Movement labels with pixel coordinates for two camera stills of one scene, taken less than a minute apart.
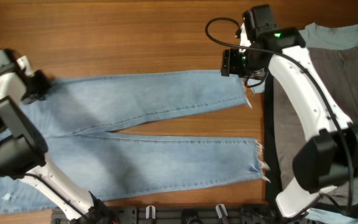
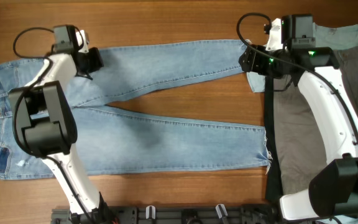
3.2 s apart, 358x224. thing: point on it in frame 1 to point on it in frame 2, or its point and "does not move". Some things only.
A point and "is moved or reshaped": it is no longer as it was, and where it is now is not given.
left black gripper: (46, 85) to (97, 63)
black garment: (272, 161) does not move
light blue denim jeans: (71, 118) is moved or reshaped
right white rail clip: (224, 209) does not move
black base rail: (260, 214) does not move
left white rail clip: (147, 211) does not move
